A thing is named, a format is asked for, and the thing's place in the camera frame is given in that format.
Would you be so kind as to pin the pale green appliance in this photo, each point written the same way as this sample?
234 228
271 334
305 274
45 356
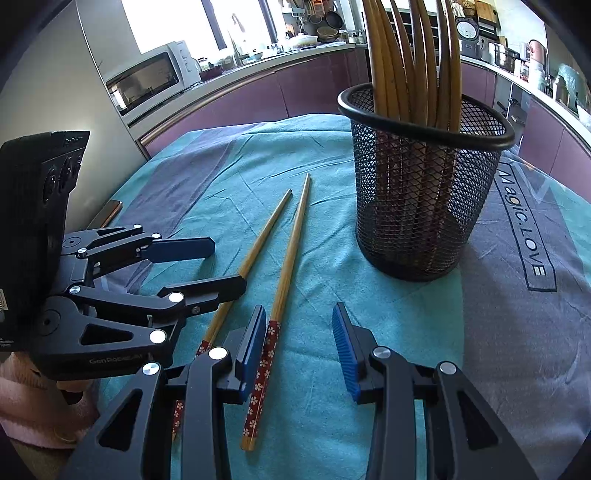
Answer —
570 87

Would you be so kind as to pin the pink kettle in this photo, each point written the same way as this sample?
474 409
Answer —
538 57

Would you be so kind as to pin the black mesh utensil holder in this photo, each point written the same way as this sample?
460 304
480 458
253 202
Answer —
415 207

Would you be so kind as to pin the bunch of wooden chopsticks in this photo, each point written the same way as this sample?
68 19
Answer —
383 69

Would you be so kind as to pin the grey rice cooker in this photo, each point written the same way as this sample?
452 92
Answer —
468 37

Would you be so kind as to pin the pink kitchen base cabinets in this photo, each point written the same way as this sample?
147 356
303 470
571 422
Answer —
258 92
540 129

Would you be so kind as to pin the dark red bowl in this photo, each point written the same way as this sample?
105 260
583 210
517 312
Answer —
212 69

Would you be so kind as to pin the stainless steel pot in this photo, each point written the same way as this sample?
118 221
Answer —
504 55

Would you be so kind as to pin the hanging pans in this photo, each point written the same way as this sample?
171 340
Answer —
328 23

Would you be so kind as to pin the white toaster oven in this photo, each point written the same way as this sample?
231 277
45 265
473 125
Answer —
147 78

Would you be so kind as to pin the person's left forearm pink sleeve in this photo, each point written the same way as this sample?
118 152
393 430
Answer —
27 397

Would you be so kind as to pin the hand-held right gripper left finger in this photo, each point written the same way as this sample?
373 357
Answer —
251 355

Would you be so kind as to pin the kitchen window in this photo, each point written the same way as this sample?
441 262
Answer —
184 23

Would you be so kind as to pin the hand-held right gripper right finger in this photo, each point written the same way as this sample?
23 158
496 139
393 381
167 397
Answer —
346 350

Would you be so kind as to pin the white casserole dish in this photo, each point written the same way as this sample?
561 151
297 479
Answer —
303 41

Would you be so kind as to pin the grey refrigerator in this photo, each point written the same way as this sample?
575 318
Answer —
55 83

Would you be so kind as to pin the brown flat object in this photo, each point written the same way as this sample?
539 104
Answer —
110 214

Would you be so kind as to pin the teal and grey printed tablecloth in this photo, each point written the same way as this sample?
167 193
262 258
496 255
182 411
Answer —
300 138

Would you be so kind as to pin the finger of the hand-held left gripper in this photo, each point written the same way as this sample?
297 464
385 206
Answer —
217 288
184 249

